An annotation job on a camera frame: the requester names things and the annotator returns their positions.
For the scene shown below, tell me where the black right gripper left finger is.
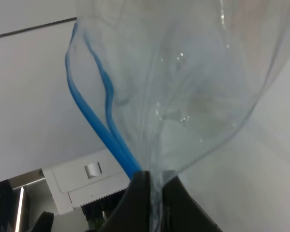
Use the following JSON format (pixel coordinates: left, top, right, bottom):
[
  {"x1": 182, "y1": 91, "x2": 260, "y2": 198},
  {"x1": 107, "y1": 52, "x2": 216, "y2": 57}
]
[{"x1": 100, "y1": 171, "x2": 150, "y2": 232}]

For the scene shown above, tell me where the clear blue-zip plastic bag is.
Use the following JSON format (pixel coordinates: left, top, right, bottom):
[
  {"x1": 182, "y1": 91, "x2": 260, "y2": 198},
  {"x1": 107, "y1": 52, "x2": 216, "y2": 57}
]
[{"x1": 65, "y1": 0, "x2": 290, "y2": 232}]

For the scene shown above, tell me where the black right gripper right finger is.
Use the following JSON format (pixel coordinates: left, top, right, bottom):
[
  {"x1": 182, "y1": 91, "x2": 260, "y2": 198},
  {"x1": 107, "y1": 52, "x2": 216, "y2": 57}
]
[{"x1": 162, "y1": 177, "x2": 221, "y2": 232}]

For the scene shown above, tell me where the white cabinet with handle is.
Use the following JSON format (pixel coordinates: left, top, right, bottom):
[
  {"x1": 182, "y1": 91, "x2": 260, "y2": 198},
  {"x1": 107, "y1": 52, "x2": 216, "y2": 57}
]
[{"x1": 43, "y1": 148, "x2": 130, "y2": 215}]

